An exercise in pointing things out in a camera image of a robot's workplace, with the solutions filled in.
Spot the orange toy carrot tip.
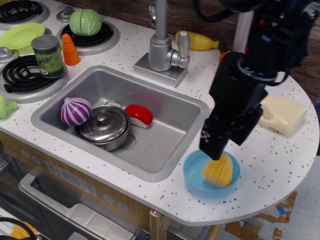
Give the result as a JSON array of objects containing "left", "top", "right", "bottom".
[{"left": 62, "top": 33, "right": 80, "bottom": 66}]

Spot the light green toy plate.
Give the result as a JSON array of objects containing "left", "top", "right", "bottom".
[{"left": 0, "top": 22, "right": 45, "bottom": 50}]

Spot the green toy vegetable piece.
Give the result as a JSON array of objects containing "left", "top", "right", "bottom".
[{"left": 0, "top": 94, "right": 18, "bottom": 119}]

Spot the cream toy detergent jug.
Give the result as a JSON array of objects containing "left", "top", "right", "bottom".
[{"left": 259, "top": 94, "right": 307, "bottom": 135}]

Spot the yellow toy corn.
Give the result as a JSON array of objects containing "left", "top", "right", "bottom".
[{"left": 202, "top": 153, "right": 233, "bottom": 188}]

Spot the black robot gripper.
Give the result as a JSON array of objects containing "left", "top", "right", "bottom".
[{"left": 199, "top": 51, "right": 268, "bottom": 160}]

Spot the silver toy sink basin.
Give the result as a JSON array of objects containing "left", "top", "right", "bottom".
[{"left": 31, "top": 66, "right": 210, "bottom": 182}]

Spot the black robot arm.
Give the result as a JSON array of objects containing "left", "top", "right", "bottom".
[{"left": 193, "top": 0, "right": 320, "bottom": 160}]

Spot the steel pot with lid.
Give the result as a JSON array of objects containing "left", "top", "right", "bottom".
[{"left": 75, "top": 100, "right": 131, "bottom": 152}]

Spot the yellow object bottom corner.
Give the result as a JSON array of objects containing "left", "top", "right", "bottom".
[{"left": 9, "top": 221, "right": 38, "bottom": 240}]

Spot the green toy cabbage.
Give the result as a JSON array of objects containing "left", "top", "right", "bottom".
[{"left": 69, "top": 9, "right": 102, "bottom": 37}]

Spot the silver stove knob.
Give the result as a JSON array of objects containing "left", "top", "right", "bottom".
[
  {"left": 0, "top": 47, "right": 19, "bottom": 64},
  {"left": 56, "top": 6, "right": 75, "bottom": 23}
]

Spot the yellow toy squeeze bottle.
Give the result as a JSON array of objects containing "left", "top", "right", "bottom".
[{"left": 175, "top": 30, "right": 220, "bottom": 51}]

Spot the silver stove knob left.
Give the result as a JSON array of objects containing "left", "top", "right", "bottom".
[{"left": 0, "top": 47, "right": 19, "bottom": 64}]

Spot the silver vertical pole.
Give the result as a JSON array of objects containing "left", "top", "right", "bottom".
[{"left": 232, "top": 10, "right": 254, "bottom": 53}]

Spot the green toy can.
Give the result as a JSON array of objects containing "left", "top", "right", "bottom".
[{"left": 31, "top": 34, "right": 65, "bottom": 79}]

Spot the purple striped toy onion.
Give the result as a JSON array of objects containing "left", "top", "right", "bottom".
[{"left": 60, "top": 97, "right": 92, "bottom": 127}]

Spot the back right stove burner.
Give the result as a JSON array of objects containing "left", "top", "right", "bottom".
[{"left": 56, "top": 21, "right": 120, "bottom": 56}]

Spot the toy oven door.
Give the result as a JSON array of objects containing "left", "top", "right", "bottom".
[{"left": 18, "top": 173, "right": 150, "bottom": 240}]

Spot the red toy cheese wedge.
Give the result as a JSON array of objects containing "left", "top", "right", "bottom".
[{"left": 124, "top": 104, "right": 153, "bottom": 129}]

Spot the back left stove burner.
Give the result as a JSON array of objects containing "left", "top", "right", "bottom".
[{"left": 0, "top": 0, "right": 50, "bottom": 24}]

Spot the stove burner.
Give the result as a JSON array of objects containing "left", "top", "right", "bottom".
[
  {"left": 0, "top": 55, "right": 69, "bottom": 104},
  {"left": 0, "top": 0, "right": 50, "bottom": 24},
  {"left": 56, "top": 21, "right": 120, "bottom": 56}
]

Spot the silver toy faucet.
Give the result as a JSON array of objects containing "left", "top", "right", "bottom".
[{"left": 133, "top": 0, "right": 191, "bottom": 87}]

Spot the front stove burner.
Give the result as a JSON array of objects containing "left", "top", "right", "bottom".
[{"left": 0, "top": 55, "right": 69, "bottom": 104}]

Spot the orange toy carrot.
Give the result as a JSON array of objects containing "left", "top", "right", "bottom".
[{"left": 218, "top": 42, "right": 229, "bottom": 63}]

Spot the light blue plastic bowl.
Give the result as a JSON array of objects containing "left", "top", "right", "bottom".
[{"left": 183, "top": 150, "right": 241, "bottom": 199}]

